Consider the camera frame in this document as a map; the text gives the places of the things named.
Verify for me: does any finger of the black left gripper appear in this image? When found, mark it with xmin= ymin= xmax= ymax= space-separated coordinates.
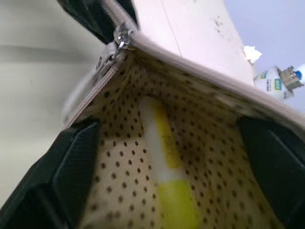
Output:
xmin=118 ymin=0 xmax=140 ymax=31
xmin=56 ymin=0 xmax=120 ymax=46

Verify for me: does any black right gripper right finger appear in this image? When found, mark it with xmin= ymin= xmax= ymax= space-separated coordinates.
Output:
xmin=237 ymin=116 xmax=305 ymax=229

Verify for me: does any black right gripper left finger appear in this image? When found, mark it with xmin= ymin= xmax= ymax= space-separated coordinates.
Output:
xmin=0 ymin=121 xmax=101 ymax=229

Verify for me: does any beige mesh zipper pouch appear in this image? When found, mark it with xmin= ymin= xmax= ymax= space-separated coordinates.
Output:
xmin=61 ymin=0 xmax=305 ymax=229

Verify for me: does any yellow highlighter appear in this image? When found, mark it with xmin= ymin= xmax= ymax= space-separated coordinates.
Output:
xmin=139 ymin=96 xmax=203 ymax=229

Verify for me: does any white bottle with green label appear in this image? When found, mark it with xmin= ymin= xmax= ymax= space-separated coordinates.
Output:
xmin=253 ymin=65 xmax=296 ymax=102

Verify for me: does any crumpled white paper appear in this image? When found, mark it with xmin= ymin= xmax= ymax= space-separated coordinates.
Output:
xmin=242 ymin=45 xmax=263 ymax=64

